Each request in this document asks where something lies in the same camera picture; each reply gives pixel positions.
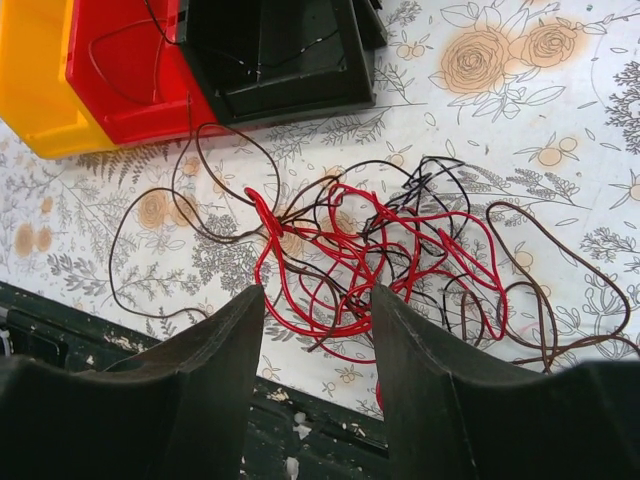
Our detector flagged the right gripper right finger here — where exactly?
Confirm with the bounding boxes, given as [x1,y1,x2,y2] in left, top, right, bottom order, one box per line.
[371,286,639,479]

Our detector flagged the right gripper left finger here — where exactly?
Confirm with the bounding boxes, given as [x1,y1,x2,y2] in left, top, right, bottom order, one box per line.
[1,285,265,479]

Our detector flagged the red black wires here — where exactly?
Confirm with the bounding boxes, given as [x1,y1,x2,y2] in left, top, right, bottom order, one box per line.
[107,97,640,416]

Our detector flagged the red thin wire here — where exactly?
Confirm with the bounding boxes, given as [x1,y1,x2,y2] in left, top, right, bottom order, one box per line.
[87,19,166,106]

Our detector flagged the black thin wire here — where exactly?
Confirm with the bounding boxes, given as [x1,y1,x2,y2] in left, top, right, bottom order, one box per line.
[144,0,341,76]

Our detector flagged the floral table mat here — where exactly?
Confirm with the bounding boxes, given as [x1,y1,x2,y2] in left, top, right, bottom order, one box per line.
[1,1,639,417]

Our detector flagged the yellow plastic bin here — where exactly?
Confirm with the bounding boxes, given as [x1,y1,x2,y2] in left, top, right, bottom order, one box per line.
[1,0,116,159]

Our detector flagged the black plastic bin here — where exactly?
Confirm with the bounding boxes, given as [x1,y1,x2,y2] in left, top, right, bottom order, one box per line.
[176,0,387,126]

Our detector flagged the red plastic bin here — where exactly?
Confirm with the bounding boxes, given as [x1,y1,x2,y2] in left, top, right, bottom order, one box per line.
[66,0,216,146]

